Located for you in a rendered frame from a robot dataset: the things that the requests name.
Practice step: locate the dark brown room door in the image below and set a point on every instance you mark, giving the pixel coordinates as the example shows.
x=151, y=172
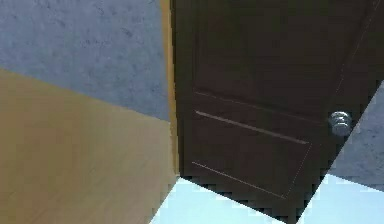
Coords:
x=253, y=66

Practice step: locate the silver round door knob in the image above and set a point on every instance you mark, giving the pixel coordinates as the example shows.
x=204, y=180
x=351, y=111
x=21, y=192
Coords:
x=340, y=123

